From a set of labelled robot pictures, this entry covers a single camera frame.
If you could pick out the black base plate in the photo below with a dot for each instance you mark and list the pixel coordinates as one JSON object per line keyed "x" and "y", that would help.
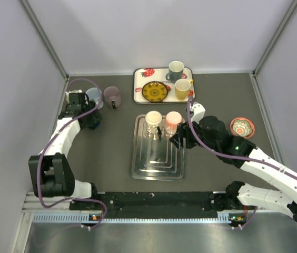
{"x": 167, "y": 205}

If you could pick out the strawberry pattern white tray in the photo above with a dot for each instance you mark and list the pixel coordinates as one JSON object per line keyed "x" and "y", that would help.
{"x": 146, "y": 79}

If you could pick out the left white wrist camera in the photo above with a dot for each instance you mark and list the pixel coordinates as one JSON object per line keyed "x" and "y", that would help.
{"x": 73, "y": 91}

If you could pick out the grey slotted cable duct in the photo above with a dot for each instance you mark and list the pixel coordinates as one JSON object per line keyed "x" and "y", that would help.
{"x": 91, "y": 218}

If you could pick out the yellow mug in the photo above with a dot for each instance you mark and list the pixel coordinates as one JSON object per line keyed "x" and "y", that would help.
{"x": 183, "y": 89}

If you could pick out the mauve purple mug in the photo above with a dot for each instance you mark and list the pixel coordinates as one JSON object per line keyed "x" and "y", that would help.
{"x": 112, "y": 97}

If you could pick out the cream white mug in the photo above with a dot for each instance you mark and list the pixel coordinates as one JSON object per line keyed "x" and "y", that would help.
{"x": 153, "y": 121}

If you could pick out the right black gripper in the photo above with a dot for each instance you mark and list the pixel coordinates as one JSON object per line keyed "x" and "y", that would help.
{"x": 183, "y": 132}

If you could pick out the pink patterned bowl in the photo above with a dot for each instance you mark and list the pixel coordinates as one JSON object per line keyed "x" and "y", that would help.
{"x": 242, "y": 127}

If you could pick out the grey green mug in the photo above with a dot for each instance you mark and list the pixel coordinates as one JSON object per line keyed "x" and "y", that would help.
{"x": 175, "y": 72}

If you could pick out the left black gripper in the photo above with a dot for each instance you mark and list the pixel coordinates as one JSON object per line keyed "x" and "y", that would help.
{"x": 95, "y": 117}

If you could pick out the silver metal tray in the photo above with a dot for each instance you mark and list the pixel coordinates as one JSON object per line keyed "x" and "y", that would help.
{"x": 155, "y": 157}

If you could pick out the pink mug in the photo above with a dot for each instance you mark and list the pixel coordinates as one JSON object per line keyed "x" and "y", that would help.
{"x": 172, "y": 120}

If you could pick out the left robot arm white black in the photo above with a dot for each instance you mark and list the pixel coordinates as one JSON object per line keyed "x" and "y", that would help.
{"x": 50, "y": 171}

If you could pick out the light blue mug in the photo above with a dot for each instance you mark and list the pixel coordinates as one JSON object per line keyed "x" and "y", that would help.
{"x": 94, "y": 94}

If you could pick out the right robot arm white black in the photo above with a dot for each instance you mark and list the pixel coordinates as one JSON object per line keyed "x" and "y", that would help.
{"x": 211, "y": 134}

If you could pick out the yellow patterned plate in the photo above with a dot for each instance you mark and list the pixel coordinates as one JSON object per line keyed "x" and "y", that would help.
{"x": 155, "y": 92}

